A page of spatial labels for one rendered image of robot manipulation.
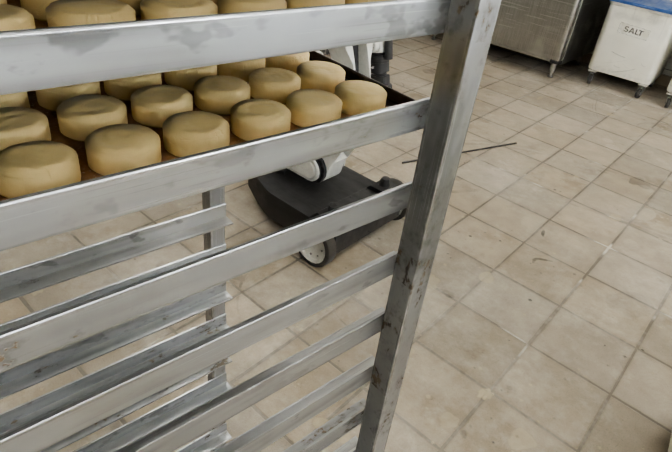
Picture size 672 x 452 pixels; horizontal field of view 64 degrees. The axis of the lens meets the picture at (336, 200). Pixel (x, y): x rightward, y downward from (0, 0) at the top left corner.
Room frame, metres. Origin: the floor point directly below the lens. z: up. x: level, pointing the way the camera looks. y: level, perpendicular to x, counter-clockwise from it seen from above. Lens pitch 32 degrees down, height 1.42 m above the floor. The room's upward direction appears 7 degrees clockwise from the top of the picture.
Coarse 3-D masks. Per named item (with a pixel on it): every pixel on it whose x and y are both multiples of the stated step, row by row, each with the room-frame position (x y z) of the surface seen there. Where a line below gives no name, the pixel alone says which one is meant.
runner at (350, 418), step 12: (348, 408) 0.49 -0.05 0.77; (360, 408) 0.49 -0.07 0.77; (336, 420) 0.47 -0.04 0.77; (348, 420) 0.45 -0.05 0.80; (360, 420) 0.47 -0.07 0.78; (312, 432) 0.45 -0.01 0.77; (324, 432) 0.45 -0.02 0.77; (336, 432) 0.44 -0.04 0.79; (300, 444) 0.43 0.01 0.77; (312, 444) 0.41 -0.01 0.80; (324, 444) 0.43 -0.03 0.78
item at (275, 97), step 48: (0, 96) 0.38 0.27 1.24; (48, 96) 0.40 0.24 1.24; (96, 96) 0.40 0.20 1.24; (144, 96) 0.41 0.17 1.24; (192, 96) 0.43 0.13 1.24; (240, 96) 0.44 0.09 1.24; (288, 96) 0.45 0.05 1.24; (336, 96) 0.46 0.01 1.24; (384, 96) 0.48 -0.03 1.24; (0, 144) 0.32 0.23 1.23; (48, 144) 0.31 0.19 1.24; (96, 144) 0.32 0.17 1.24; (144, 144) 0.33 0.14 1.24; (192, 144) 0.35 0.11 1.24; (0, 192) 0.27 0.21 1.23
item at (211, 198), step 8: (208, 192) 0.78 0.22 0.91; (216, 192) 0.79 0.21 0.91; (224, 192) 0.80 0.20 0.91; (208, 200) 0.78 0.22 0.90; (216, 200) 0.79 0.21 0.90; (224, 200) 0.80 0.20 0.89; (216, 232) 0.79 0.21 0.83; (224, 232) 0.80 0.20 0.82; (208, 240) 0.78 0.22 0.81; (216, 240) 0.79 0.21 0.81; (224, 240) 0.80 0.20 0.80; (208, 248) 0.78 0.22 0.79; (224, 304) 0.80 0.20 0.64; (208, 312) 0.79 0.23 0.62; (216, 312) 0.78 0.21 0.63; (224, 312) 0.80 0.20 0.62; (208, 320) 0.79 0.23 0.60; (224, 368) 0.80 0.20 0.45; (208, 376) 0.80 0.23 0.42; (216, 376) 0.78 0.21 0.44; (216, 448) 0.78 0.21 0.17
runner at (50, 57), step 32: (416, 0) 0.44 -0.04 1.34; (448, 0) 0.47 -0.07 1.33; (0, 32) 0.25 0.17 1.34; (32, 32) 0.25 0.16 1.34; (64, 32) 0.26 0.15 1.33; (96, 32) 0.28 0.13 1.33; (128, 32) 0.29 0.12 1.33; (160, 32) 0.30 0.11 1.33; (192, 32) 0.31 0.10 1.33; (224, 32) 0.33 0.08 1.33; (256, 32) 0.34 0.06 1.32; (288, 32) 0.36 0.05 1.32; (320, 32) 0.38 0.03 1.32; (352, 32) 0.40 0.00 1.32; (384, 32) 0.42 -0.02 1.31; (416, 32) 0.45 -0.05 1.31; (0, 64) 0.24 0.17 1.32; (32, 64) 0.25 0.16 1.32; (64, 64) 0.26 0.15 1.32; (96, 64) 0.27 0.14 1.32; (128, 64) 0.29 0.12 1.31; (160, 64) 0.30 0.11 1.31; (192, 64) 0.31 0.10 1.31
